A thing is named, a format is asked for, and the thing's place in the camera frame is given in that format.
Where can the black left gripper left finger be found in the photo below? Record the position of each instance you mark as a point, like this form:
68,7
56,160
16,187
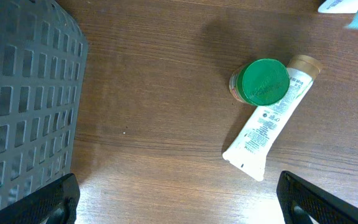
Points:
55,203

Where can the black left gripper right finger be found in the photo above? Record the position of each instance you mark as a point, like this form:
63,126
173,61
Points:
304,202

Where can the white tube package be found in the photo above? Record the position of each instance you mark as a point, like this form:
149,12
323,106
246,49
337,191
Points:
248,152

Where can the green lid jar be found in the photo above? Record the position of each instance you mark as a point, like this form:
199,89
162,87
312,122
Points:
262,82

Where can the white barcode scanner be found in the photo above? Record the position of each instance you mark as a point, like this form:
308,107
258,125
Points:
338,7

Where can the grey plastic basket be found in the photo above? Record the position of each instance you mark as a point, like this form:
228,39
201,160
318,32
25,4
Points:
42,65

